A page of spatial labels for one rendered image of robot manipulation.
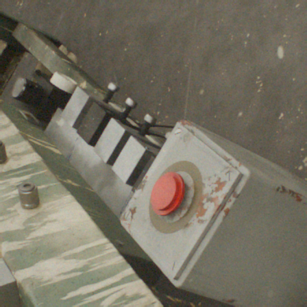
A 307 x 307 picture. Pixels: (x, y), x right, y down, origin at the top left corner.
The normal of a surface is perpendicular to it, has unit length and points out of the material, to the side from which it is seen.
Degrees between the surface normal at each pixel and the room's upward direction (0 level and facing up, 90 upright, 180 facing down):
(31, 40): 0
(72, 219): 51
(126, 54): 0
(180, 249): 0
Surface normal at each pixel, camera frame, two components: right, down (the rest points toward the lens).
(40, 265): -0.06, -0.86
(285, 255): 0.46, 0.43
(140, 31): -0.73, -0.32
